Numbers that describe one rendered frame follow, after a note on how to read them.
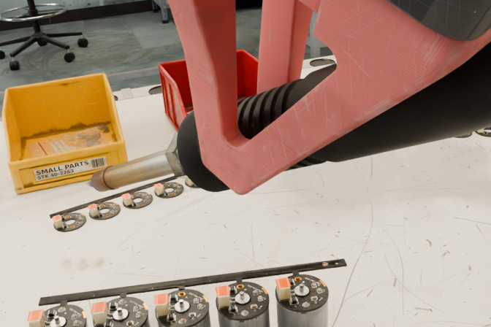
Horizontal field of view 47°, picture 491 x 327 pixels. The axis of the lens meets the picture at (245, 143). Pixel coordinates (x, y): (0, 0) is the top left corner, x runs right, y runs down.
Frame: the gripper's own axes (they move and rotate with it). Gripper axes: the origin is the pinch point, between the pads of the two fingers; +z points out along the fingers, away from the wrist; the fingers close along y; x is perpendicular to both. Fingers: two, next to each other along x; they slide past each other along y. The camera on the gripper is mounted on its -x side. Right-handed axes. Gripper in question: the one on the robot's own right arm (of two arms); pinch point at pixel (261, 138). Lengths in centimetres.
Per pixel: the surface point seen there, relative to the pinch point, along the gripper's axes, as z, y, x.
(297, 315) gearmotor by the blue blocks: 11.9, -5.5, 3.0
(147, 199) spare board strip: 26.8, -14.7, -12.8
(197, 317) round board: 13.2, -2.6, -0.2
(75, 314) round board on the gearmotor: 15.4, 0.5, -4.4
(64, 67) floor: 212, -169, -202
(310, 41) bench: 133, -226, -90
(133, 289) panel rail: 15.0, -2.2, -3.6
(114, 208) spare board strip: 27.4, -12.3, -14.0
